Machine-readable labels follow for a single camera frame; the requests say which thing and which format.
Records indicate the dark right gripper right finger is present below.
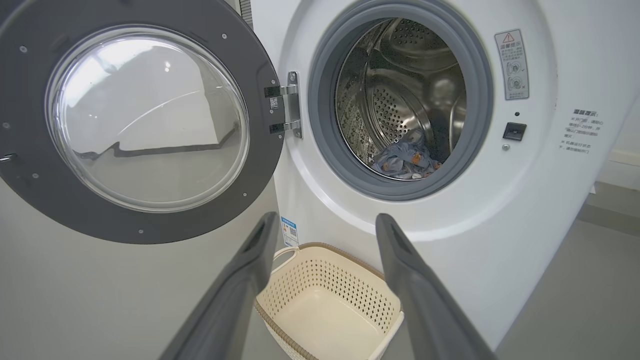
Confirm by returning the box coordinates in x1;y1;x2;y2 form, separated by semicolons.
375;213;496;360

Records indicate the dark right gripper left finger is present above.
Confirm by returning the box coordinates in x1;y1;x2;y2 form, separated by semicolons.
159;211;281;360

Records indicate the washing machine glass door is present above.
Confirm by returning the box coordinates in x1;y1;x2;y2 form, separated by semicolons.
0;0;287;246

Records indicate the cream and blue cartoon garment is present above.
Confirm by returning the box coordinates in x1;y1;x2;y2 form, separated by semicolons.
380;160;443;180

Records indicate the blue cartoon print garment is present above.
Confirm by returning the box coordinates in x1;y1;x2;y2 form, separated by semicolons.
370;130;443;178

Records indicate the white front-load washing machine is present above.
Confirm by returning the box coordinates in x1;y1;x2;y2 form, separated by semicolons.
250;0;640;351

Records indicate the black door latch slot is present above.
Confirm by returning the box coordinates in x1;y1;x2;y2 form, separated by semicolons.
502;122;527;142

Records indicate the metal door hinge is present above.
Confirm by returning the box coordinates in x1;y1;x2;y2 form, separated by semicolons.
264;71;304;140

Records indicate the steel drum with laundry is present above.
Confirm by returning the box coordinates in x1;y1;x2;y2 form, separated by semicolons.
335;17;468;182

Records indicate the blue energy label sticker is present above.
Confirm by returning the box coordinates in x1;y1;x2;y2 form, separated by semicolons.
281;216;300;248

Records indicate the cream perforated laundry basket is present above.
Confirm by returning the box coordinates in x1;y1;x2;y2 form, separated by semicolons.
254;242;405;360

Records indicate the printed instruction text label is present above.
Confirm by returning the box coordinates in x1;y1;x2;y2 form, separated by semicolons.
560;107;606;156

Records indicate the grey warning label sticker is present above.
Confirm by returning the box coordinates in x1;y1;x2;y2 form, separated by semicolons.
495;29;530;101

